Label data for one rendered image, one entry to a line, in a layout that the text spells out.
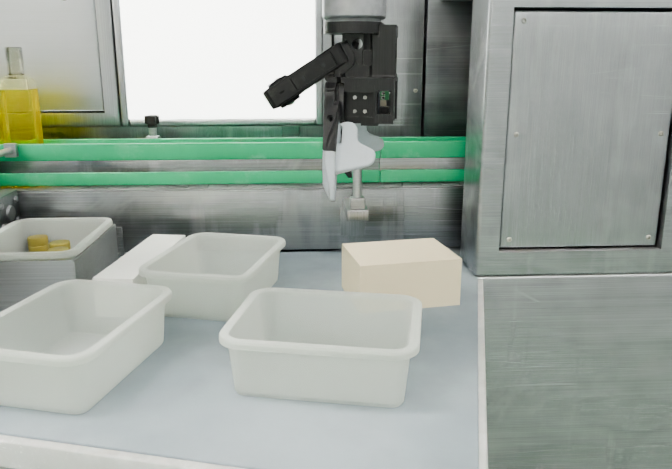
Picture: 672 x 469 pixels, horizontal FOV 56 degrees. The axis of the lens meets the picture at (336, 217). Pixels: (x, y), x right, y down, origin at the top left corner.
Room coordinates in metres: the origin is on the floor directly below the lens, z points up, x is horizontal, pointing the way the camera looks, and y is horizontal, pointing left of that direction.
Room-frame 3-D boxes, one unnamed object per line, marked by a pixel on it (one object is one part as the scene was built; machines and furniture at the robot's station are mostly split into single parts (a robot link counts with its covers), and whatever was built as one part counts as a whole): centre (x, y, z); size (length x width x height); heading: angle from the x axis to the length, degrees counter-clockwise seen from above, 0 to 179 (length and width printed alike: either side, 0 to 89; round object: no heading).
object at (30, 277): (1.04, 0.48, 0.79); 0.27 x 0.17 x 0.08; 3
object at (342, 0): (0.78, -0.02, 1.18); 0.08 x 0.08 x 0.05
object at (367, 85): (0.78, -0.03, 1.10); 0.09 x 0.08 x 0.12; 81
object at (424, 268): (0.96, -0.10, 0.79); 0.16 x 0.12 x 0.07; 103
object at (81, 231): (1.01, 0.48, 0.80); 0.22 x 0.17 x 0.09; 3
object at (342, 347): (0.70, 0.01, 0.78); 0.22 x 0.17 x 0.09; 81
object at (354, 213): (1.14, -0.04, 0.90); 0.17 x 0.05 x 0.22; 3
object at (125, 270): (0.99, 0.31, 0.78); 0.24 x 0.06 x 0.06; 175
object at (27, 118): (1.23, 0.60, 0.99); 0.06 x 0.06 x 0.21; 3
